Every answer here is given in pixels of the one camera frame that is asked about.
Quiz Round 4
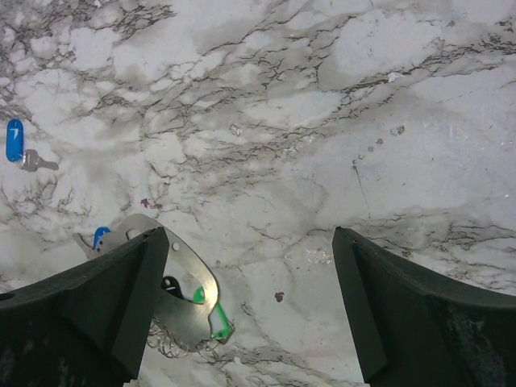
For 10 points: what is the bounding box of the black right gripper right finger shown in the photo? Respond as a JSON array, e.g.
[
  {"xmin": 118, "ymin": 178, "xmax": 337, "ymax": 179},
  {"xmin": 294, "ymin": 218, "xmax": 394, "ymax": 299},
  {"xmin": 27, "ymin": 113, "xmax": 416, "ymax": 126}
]
[{"xmin": 332, "ymin": 227, "xmax": 515, "ymax": 386}]

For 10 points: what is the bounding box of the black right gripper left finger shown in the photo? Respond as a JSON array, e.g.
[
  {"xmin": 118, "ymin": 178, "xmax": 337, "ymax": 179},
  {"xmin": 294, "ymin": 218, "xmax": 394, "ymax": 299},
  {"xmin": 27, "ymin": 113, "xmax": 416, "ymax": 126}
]
[{"xmin": 1, "ymin": 227, "xmax": 169, "ymax": 386}]

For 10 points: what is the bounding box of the black key tag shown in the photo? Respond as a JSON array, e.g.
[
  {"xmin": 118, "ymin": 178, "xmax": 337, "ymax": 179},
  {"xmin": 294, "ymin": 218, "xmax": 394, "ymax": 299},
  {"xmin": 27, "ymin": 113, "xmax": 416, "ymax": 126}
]
[{"xmin": 160, "ymin": 276, "xmax": 183, "ymax": 299}]

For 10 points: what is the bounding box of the green key tag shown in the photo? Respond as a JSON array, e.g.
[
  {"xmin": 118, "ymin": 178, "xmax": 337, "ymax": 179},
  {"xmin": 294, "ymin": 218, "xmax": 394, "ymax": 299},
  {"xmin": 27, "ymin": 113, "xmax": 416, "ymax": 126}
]
[{"xmin": 209, "ymin": 302, "xmax": 235, "ymax": 345}]

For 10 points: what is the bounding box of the silver key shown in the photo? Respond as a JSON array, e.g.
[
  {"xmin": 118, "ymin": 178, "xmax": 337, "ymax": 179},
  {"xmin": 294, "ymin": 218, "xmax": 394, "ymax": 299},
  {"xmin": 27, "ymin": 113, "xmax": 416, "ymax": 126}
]
[{"xmin": 21, "ymin": 149, "xmax": 59, "ymax": 173}]

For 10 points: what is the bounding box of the blue key tag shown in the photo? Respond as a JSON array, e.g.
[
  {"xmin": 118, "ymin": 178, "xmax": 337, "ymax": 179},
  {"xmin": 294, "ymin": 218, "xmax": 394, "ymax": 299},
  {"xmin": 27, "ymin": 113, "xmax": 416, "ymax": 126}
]
[
  {"xmin": 92, "ymin": 227, "xmax": 110, "ymax": 250},
  {"xmin": 6, "ymin": 119, "xmax": 24, "ymax": 163}
]

